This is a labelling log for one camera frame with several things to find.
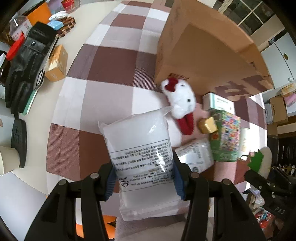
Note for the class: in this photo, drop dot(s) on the black slotted spatula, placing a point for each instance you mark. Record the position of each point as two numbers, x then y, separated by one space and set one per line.
19 139

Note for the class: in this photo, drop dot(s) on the small orange cardboard box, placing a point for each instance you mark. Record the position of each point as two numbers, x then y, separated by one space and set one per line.
57 64

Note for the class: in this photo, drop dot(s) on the small gold box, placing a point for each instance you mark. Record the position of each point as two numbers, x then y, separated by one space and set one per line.
207 125

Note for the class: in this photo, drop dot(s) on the black leather glove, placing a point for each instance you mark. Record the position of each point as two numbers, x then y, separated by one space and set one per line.
26 66

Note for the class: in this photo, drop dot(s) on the white paper cup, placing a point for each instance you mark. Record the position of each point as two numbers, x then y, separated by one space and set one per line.
9 160

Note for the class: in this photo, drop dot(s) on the orange white chair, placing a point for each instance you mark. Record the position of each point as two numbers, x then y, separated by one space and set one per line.
108 223

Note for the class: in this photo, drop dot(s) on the brown white checkered tablecloth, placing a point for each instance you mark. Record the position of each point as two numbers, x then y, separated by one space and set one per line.
112 77

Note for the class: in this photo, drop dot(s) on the white clear packaged box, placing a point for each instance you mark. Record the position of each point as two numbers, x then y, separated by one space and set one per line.
196 154

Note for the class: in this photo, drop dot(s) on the large cardboard box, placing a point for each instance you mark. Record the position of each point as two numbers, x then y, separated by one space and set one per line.
208 50

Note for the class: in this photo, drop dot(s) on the orange paper cup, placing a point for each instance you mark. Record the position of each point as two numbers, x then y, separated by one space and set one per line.
39 13

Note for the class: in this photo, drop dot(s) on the white red plush toy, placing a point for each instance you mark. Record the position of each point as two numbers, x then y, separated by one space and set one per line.
182 101

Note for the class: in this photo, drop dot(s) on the white plastic refill bag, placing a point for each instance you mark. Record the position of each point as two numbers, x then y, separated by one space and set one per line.
140 150

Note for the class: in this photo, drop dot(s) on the light blue tissue pack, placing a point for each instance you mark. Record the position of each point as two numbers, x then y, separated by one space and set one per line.
56 25

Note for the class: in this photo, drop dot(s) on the white green medicine box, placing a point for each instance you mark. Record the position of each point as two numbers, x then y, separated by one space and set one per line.
213 101

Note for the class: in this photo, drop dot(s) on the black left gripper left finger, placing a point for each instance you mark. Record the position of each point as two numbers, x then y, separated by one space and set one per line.
56 219

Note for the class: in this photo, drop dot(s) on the green colourful game box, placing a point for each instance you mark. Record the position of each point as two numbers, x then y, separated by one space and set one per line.
225 141

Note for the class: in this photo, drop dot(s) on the brown beaded trivet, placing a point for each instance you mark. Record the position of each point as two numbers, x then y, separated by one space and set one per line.
68 24

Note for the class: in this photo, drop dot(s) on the teal edged notebook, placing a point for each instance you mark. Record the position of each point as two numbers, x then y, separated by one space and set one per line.
30 102

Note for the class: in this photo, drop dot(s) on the white refrigerator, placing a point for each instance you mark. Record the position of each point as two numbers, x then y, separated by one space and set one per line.
280 60

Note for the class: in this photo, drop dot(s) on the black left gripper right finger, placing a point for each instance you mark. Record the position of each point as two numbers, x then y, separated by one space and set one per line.
233 219

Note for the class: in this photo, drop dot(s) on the small red cup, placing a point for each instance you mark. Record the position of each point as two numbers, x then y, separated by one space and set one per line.
67 3

